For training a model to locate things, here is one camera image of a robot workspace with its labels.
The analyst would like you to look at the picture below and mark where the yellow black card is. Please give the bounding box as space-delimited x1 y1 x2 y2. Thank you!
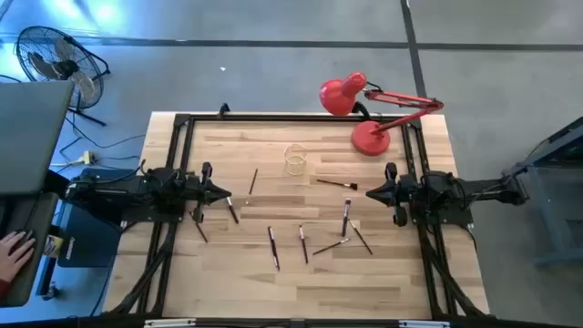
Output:
44 234 65 260

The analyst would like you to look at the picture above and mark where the gold wire brush cup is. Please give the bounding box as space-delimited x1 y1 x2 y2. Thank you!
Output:
283 143 309 177

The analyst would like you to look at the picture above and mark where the grey desk top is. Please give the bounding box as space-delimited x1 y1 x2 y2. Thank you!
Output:
0 80 77 197

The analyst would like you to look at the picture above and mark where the silver frame bracket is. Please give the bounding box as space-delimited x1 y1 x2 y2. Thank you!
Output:
144 318 198 328
398 319 452 328

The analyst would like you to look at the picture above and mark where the black aluminium table frame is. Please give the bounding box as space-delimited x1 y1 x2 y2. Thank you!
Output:
103 103 491 328

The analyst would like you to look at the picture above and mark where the thin black makeup brush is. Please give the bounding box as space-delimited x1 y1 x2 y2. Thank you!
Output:
348 220 374 256

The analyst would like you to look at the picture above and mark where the dark desk mat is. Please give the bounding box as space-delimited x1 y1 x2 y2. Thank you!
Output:
0 190 60 309

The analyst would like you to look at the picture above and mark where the black bushy-head makeup brush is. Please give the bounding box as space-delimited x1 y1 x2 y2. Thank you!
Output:
316 178 359 191

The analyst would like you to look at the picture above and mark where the blue steel cart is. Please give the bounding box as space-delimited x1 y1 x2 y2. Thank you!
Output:
500 116 583 268

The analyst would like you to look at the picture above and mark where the thick black makeup brush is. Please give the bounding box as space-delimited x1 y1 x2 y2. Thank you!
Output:
341 198 353 239

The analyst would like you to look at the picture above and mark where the red desk lamp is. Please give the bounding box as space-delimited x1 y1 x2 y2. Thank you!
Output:
318 71 445 158

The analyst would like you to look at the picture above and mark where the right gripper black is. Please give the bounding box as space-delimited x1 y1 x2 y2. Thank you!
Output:
364 161 410 228

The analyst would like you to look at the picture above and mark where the thin brown makeup brush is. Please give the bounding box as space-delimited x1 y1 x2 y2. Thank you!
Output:
246 168 260 205

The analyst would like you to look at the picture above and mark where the dark box with white logo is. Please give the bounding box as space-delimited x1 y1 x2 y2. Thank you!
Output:
56 168 138 269

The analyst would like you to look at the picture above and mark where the person's hand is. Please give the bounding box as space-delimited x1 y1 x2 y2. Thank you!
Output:
0 231 36 284

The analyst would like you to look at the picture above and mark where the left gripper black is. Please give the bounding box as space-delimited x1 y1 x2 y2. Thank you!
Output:
190 160 233 225

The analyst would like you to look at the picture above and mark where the black floor fan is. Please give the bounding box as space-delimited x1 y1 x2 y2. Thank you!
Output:
15 26 112 128

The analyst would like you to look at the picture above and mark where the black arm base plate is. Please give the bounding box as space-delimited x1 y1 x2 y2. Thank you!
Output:
121 200 184 224
408 189 475 227

